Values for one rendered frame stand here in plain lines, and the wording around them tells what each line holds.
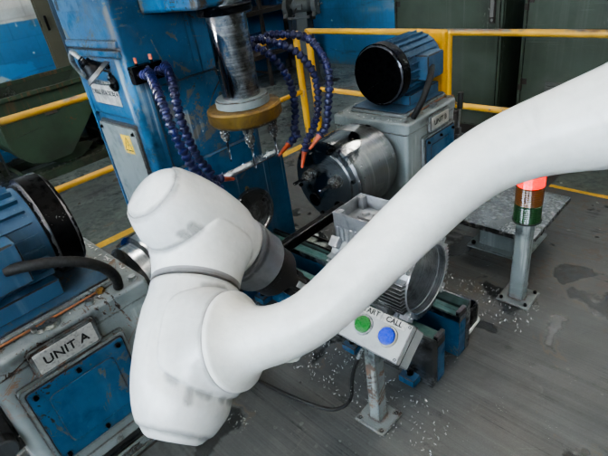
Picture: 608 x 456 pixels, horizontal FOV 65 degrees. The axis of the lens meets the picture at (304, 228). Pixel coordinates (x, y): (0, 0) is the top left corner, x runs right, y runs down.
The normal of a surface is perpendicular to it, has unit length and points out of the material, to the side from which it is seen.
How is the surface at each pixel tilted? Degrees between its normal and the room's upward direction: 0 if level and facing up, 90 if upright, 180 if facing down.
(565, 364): 0
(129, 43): 90
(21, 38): 90
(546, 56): 90
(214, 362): 67
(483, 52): 90
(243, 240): 79
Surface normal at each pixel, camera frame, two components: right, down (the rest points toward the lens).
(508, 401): -0.14, -0.85
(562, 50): -0.70, 0.44
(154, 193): -0.40, -0.42
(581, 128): -0.53, 0.29
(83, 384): 0.72, 0.26
